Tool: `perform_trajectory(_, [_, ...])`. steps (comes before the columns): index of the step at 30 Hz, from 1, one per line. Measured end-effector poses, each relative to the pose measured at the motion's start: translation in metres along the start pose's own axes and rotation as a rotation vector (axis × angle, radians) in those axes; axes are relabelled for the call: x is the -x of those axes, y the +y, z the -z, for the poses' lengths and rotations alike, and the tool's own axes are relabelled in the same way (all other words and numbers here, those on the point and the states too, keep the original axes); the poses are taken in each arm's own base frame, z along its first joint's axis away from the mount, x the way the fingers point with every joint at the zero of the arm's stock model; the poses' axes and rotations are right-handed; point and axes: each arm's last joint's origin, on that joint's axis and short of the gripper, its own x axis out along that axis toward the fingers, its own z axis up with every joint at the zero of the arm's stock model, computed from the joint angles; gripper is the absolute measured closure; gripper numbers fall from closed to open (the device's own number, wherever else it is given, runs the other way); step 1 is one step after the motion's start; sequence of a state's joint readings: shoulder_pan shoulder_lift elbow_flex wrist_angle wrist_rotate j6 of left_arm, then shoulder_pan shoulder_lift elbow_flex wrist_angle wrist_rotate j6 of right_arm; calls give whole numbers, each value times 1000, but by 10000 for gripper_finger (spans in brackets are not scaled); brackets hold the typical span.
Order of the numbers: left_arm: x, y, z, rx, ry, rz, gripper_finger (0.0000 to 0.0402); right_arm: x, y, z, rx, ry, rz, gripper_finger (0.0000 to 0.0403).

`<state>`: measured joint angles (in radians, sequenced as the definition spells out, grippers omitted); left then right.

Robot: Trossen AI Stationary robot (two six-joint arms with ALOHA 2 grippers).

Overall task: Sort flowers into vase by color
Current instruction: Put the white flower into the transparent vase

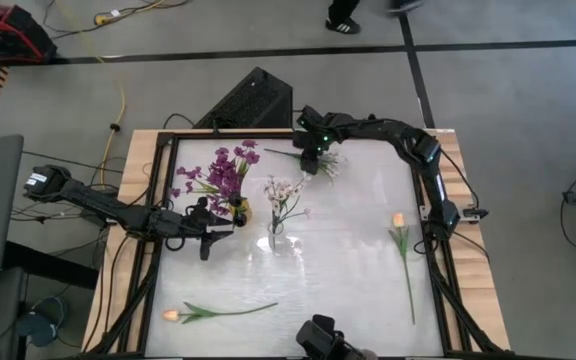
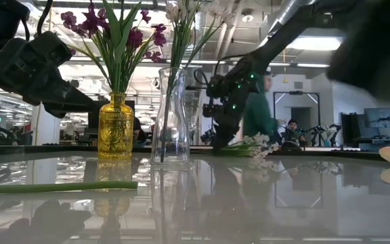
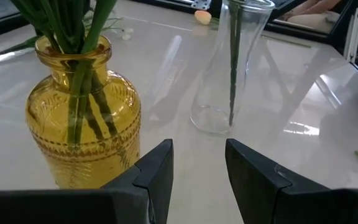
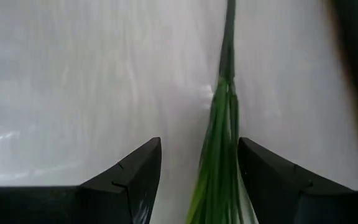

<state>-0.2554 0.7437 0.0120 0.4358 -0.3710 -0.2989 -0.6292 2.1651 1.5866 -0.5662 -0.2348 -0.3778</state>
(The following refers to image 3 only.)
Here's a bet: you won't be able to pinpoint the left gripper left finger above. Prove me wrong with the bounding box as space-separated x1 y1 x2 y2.
0 139 174 224

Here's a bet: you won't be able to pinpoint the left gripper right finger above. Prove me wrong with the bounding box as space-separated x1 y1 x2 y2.
225 138 358 224

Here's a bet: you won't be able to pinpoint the yellow glass vase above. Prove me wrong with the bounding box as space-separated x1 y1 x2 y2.
25 34 142 190

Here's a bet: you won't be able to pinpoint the clear glass vase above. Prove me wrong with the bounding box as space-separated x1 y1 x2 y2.
190 0 276 136

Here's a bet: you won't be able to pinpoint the silver metal bracket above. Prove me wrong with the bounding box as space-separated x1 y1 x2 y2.
191 0 213 10

